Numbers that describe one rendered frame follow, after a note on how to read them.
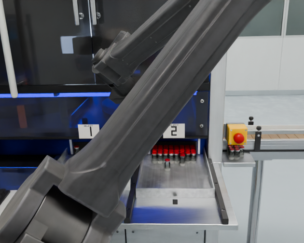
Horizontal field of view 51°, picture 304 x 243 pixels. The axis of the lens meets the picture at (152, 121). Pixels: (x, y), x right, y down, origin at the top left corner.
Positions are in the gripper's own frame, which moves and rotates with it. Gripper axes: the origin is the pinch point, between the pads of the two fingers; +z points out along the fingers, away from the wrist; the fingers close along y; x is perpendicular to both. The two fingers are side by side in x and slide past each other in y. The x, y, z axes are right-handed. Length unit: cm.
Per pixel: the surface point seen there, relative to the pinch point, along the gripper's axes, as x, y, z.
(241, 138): -11.6, -11.0, 45.7
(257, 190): -3, -7, 85
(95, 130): -1.5, 38.0, 18.8
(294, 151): -19, -24, 74
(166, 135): -6.7, 14.6, 34.0
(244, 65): -315, 143, 381
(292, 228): -8, -2, 185
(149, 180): 12.7, 14.7, 31.3
